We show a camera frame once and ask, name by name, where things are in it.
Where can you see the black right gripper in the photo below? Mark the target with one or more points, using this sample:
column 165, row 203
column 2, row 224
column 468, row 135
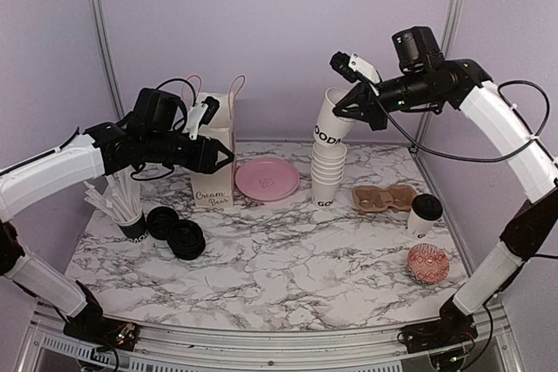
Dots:
column 367, row 110

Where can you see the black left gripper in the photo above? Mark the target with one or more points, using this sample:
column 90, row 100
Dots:
column 205, row 158

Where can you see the black cup lid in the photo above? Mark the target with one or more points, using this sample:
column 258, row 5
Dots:
column 427, row 207

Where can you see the white paper coffee cup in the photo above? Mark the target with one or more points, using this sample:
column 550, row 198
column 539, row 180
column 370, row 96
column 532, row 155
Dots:
column 416, row 227

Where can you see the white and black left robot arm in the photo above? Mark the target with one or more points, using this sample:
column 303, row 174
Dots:
column 159, row 129

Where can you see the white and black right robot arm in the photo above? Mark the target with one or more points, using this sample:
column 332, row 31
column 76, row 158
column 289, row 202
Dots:
column 427, row 83

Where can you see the pink plate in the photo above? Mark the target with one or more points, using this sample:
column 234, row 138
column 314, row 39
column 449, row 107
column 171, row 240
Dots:
column 267, row 179

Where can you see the stack of white paper cups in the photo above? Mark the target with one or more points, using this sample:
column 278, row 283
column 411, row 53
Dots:
column 327, row 172

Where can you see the rear stack of black lids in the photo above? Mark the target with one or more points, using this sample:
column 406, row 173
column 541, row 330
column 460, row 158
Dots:
column 159, row 221

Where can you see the stack of black lids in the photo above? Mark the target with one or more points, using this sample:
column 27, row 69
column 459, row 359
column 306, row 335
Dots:
column 159, row 221
column 186, row 240

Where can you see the front stack of black lids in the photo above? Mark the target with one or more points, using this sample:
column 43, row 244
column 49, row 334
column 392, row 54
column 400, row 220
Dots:
column 186, row 240

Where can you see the brown cardboard cup carrier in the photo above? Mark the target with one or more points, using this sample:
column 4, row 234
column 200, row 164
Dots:
column 374, row 199

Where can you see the black cup holding straws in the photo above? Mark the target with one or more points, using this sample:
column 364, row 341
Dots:
column 135, row 229

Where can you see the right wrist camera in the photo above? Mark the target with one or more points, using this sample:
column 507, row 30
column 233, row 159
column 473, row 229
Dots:
column 353, row 68

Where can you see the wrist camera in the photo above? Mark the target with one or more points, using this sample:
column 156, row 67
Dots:
column 201, row 114
column 353, row 68

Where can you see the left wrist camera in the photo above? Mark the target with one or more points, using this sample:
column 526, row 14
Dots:
column 201, row 114

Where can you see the right aluminium frame post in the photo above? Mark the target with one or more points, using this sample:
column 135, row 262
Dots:
column 451, row 25

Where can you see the aluminium frame post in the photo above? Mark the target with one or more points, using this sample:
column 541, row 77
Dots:
column 451, row 25
column 98, row 18

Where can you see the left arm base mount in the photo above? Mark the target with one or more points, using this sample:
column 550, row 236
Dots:
column 91, row 325

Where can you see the left aluminium frame post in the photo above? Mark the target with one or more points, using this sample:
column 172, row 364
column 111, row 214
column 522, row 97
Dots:
column 98, row 18

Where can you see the front aluminium rail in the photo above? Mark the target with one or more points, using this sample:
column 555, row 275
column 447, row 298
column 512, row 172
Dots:
column 161, row 347

